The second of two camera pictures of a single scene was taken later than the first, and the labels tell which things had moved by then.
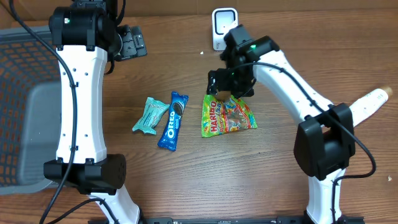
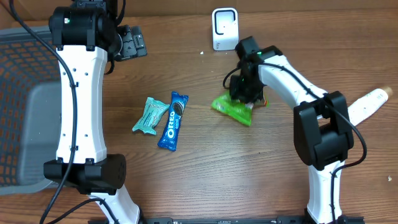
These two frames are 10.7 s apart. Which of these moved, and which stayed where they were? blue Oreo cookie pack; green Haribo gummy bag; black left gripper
Moved: green Haribo gummy bag
Stayed: blue Oreo cookie pack; black left gripper
